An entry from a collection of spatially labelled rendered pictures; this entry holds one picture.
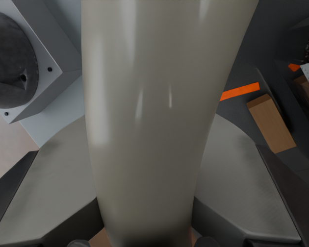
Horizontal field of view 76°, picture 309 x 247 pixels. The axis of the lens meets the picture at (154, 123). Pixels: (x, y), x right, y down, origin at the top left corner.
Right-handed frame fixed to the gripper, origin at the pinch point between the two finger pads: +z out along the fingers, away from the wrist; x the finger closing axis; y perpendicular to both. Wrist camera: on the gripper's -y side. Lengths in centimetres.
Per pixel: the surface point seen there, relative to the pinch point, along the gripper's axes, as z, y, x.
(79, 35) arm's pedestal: 36.1, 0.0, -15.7
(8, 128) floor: 150, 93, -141
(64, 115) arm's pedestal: 35.1, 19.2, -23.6
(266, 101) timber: 82, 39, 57
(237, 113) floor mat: 94, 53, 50
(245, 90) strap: 96, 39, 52
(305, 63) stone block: 44, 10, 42
